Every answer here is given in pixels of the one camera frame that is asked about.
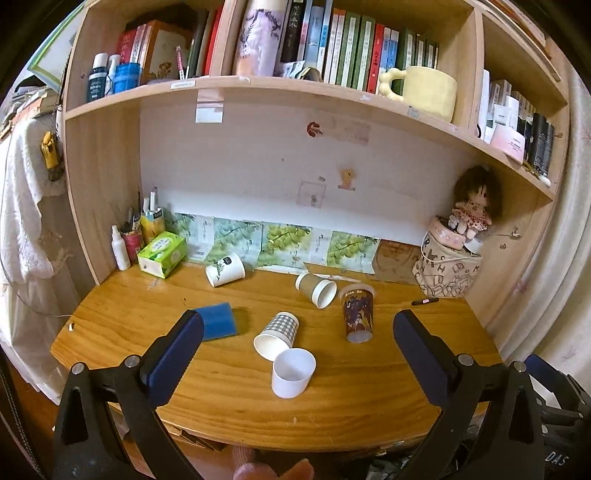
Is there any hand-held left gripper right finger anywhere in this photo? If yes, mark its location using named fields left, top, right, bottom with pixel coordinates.
left=392, top=309, right=546, bottom=480

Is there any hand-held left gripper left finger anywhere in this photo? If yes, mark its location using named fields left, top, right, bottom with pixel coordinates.
left=52, top=309, right=205, bottom=480

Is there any checkered paper cup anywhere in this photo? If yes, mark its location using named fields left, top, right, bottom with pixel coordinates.
left=253, top=311, right=300, bottom=361

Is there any dark printed paper cup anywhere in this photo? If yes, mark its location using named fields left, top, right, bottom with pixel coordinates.
left=338, top=284, right=376, bottom=344

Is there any white green print paper cup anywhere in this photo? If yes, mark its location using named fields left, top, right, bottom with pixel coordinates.
left=205, top=252, right=246, bottom=288

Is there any white plastic cup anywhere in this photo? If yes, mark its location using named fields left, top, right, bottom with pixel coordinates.
left=271, top=348, right=317, bottom=398

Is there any brown paper cup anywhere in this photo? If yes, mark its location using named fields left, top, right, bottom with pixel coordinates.
left=295, top=272, right=338, bottom=309

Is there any row of upright books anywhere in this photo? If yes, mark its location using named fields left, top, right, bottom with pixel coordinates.
left=279, top=0, right=439, bottom=95

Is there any person's left hand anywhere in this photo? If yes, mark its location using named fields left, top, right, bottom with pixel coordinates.
left=232, top=445, right=315, bottom=480

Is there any blue sponge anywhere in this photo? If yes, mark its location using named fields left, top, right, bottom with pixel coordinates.
left=196, top=302, right=238, bottom=342

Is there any letter printed fabric bag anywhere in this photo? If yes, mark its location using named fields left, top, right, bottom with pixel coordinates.
left=412, top=229, right=483, bottom=298

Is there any brown portrait sheet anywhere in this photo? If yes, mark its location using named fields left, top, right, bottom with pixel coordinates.
left=373, top=240, right=423, bottom=284

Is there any green tissue box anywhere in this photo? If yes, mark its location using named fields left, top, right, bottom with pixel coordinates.
left=137, top=231, right=188, bottom=279

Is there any white paper strip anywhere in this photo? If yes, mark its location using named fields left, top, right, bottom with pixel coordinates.
left=302, top=268, right=362, bottom=283

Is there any white spray bottle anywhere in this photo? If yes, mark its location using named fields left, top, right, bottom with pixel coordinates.
left=111, top=224, right=131, bottom=271

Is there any red pen holder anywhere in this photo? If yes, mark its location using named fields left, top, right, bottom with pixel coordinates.
left=121, top=222, right=145, bottom=265

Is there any pink round box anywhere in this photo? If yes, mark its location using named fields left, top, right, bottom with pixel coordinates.
left=429, top=216, right=467, bottom=250

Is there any cream curtain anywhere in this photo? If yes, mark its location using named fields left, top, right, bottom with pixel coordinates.
left=480, top=69, right=591, bottom=370

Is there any yellow green pen holder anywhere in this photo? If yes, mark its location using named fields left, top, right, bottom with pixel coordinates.
left=140, top=209, right=166, bottom=245

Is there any brown haired rag doll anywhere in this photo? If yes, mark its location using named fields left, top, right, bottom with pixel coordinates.
left=445, top=166, right=503, bottom=241

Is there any row of leaf printed cards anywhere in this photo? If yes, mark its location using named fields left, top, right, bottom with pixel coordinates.
left=168, top=212, right=382, bottom=273

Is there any wooden bookshelf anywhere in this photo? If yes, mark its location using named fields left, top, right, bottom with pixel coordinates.
left=58, top=0, right=571, bottom=333

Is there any white lace cloth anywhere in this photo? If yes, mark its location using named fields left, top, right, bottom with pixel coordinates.
left=0, top=115, right=93, bottom=319

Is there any pink cosmetic box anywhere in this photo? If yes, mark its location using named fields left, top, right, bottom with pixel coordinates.
left=490, top=126, right=525, bottom=162

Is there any yellow hanging charm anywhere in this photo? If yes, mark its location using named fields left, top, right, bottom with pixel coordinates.
left=41, top=131, right=63, bottom=169

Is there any row of black bottles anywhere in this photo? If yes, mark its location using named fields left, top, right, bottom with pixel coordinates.
left=524, top=113, right=555, bottom=178

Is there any clear tape patch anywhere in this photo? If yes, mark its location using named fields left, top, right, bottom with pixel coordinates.
left=195, top=90, right=225, bottom=124

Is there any yellow ceramic mug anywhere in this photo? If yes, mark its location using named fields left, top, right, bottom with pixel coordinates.
left=378, top=66, right=458, bottom=123

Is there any row of white cosmetic boxes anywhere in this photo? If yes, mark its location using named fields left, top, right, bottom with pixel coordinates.
left=478, top=69, right=532, bottom=139

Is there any blue plastic tub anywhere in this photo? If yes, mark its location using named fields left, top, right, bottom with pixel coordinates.
left=113, top=62, right=142, bottom=94

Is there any dark blue bottle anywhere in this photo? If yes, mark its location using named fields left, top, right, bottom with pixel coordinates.
left=86, top=53, right=109, bottom=103

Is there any white bottle blue label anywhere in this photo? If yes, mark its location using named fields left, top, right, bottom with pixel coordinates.
left=107, top=54, right=122, bottom=93

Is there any wooden floral picture box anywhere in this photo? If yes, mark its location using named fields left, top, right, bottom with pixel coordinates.
left=141, top=21, right=195, bottom=85

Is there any green framed picture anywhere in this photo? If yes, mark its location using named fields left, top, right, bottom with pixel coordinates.
left=28, top=9, right=79, bottom=90

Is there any row of red white books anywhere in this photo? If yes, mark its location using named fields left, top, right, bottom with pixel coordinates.
left=115, top=21, right=153, bottom=65

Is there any row of dark thin books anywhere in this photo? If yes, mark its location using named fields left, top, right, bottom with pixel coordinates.
left=187, top=7, right=223, bottom=77

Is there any floral paper roll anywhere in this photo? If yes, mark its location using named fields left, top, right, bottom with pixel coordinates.
left=233, top=0, right=291, bottom=78

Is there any sketch wall sticker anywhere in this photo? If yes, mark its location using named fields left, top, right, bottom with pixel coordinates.
left=298, top=181, right=328, bottom=208

